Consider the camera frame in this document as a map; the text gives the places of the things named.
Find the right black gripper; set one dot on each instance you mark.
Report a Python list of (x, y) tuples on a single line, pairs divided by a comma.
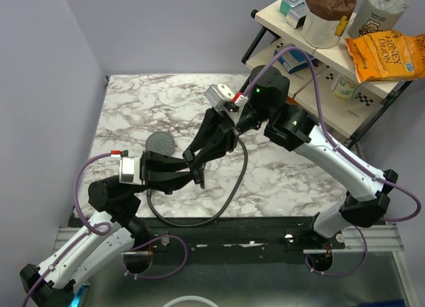
[(216, 136)]

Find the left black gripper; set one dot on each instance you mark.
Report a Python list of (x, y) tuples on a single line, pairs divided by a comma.
[(159, 172)]

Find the grey shower head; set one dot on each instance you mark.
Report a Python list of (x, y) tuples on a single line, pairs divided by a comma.
[(160, 142)]

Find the black T-shaped fitting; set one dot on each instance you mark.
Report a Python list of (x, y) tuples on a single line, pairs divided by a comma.
[(199, 176)]

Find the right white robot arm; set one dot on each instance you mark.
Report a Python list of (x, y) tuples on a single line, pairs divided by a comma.
[(296, 130)]

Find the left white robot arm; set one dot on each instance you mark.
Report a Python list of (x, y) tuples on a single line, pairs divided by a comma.
[(108, 232)]

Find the blue box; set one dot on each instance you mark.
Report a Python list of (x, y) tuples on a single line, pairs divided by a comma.
[(293, 61)]

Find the cream three-tier shelf rack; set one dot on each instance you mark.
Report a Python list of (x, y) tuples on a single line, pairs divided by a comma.
[(347, 119)]

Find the white round rim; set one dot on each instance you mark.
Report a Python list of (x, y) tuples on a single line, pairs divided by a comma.
[(190, 298)]

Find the silver small box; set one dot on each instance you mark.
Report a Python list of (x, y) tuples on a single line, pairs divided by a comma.
[(296, 16)]

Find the teal small box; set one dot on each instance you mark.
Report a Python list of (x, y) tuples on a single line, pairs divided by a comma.
[(287, 5)]

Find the yellow clip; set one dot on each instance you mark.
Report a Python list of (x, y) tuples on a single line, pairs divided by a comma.
[(341, 26)]

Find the white cup brown lid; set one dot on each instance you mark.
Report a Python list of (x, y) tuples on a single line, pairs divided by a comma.
[(322, 19)]

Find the orange honey dijon bag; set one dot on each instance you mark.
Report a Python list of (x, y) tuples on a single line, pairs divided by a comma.
[(387, 56)]

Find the grey cylindrical canister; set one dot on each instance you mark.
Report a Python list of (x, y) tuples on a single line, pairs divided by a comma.
[(377, 15)]

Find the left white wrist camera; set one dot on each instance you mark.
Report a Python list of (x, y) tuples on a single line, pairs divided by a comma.
[(130, 167)]

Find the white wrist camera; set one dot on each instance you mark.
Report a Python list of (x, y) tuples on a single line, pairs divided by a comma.
[(226, 102), (130, 167)]

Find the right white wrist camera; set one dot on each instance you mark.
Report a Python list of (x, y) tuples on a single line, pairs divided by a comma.
[(226, 102)]

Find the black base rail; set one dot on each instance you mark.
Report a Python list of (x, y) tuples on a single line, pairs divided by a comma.
[(229, 240)]

